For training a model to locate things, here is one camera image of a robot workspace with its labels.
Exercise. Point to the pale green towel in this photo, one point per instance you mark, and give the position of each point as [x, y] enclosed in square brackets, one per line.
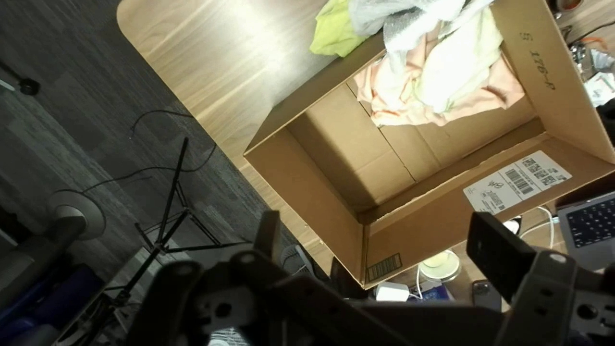
[458, 65]

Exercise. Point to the grey laptop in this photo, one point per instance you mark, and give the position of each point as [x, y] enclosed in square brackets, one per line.
[589, 230]

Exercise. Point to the peach pink cloth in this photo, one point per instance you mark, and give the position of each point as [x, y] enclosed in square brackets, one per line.
[393, 95]

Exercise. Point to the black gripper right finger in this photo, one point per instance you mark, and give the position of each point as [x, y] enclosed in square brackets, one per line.
[552, 299]

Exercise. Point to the open cardboard box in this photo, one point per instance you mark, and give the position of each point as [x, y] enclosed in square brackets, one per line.
[385, 199]

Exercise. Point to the bright yellow cloth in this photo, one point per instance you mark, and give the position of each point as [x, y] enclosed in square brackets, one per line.
[333, 34]

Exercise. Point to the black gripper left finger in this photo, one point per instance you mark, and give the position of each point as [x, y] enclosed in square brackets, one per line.
[248, 293]

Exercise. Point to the black camera tripod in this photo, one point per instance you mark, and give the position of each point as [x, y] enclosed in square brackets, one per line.
[106, 307]

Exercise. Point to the white grey towel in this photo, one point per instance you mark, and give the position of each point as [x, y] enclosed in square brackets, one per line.
[406, 22]

